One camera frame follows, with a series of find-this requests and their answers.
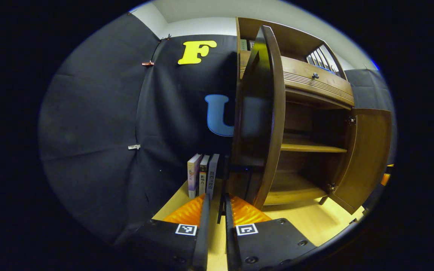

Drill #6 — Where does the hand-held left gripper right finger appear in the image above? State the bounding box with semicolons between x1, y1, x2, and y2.
223;193;317;271

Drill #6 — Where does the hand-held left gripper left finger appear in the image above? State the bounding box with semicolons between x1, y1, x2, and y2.
127;193;211;271

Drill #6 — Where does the wooden shoe cabinet door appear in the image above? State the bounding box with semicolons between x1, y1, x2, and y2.
328;108;393;214
226;25;286;210

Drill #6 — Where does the black door handle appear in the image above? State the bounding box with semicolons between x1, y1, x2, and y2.
217;160;253;225

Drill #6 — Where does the wooden double-door shoe cabinet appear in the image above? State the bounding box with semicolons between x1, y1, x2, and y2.
236;17;355;211

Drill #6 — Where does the wooden cabinet drawer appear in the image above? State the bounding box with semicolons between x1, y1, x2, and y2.
240;51;355;107

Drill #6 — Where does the white book with yellow spine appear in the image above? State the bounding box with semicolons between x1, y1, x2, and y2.
199;154;211;196

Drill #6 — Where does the grey and white book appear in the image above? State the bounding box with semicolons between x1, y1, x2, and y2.
206;154;220;200

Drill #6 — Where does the wooden inner shelf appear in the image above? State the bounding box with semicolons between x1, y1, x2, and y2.
280;134;348;153

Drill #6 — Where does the black backdrop cloth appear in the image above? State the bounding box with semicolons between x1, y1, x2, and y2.
38;13;396;245

